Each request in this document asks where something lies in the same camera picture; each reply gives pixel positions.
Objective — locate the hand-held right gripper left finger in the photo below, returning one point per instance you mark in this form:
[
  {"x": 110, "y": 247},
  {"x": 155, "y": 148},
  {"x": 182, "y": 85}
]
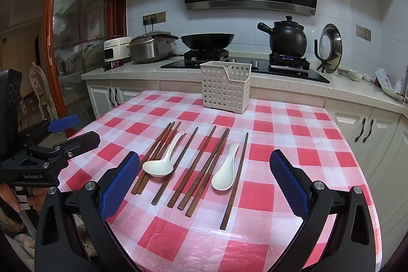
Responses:
[{"x": 119, "y": 184}]

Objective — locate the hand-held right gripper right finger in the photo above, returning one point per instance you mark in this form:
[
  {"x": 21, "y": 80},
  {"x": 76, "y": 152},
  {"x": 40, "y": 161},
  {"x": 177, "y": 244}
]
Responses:
[{"x": 290, "y": 182}]

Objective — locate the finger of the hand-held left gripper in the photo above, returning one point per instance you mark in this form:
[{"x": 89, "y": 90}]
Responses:
[
  {"x": 63, "y": 123},
  {"x": 83, "y": 139}
]

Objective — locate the white ceramic spoon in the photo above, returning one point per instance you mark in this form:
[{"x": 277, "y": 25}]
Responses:
[
  {"x": 157, "y": 168},
  {"x": 223, "y": 179}
]

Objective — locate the white perforated utensil basket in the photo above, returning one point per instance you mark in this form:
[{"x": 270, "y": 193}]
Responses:
[{"x": 216, "y": 87}]

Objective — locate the person's left hand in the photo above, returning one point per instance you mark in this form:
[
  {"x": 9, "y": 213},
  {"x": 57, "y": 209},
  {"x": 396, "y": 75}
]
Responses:
[{"x": 9, "y": 198}]

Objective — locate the ornate white chair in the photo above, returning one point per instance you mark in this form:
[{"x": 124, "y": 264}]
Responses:
[{"x": 40, "y": 84}]

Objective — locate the red white checkered tablecloth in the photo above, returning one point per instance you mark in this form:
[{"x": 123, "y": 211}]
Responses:
[{"x": 287, "y": 131}]

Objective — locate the small dark patterned box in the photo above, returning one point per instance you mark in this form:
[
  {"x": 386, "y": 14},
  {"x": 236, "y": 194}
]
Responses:
[{"x": 112, "y": 65}]

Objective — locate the white rice cooker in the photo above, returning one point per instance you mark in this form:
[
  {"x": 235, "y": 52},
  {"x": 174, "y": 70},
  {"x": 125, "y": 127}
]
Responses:
[{"x": 114, "y": 50}]

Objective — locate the steel pressure cooker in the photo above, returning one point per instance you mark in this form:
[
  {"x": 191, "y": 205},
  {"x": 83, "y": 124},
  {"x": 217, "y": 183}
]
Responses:
[{"x": 146, "y": 50}]

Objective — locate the wooden framed glass door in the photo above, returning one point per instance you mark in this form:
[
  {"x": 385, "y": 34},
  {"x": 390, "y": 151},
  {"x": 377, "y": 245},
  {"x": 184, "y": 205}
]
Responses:
[{"x": 47, "y": 10}]

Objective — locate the black glass gas cooktop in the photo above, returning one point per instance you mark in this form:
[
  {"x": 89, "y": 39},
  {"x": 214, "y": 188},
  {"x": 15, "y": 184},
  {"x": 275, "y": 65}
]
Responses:
[{"x": 261, "y": 66}]

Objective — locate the black lid stand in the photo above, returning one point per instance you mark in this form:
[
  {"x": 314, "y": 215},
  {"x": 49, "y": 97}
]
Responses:
[{"x": 321, "y": 63}]

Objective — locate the small white bowl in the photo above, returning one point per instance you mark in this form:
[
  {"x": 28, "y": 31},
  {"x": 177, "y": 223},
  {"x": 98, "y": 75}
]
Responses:
[{"x": 355, "y": 76}]

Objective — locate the white packet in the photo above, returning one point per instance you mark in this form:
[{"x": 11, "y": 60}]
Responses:
[{"x": 384, "y": 80}]

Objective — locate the steel pot lid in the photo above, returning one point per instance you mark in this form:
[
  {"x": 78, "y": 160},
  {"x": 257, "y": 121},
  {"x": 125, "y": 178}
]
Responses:
[{"x": 338, "y": 49}]

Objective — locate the black clay pot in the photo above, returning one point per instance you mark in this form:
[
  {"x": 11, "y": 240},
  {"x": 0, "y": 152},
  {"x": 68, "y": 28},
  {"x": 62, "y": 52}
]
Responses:
[{"x": 287, "y": 39}]

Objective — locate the black wok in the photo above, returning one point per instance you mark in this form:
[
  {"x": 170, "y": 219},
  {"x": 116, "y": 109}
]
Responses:
[{"x": 207, "y": 41}]

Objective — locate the wall socket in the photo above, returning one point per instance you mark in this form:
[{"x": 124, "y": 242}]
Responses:
[
  {"x": 363, "y": 33},
  {"x": 154, "y": 18}
]

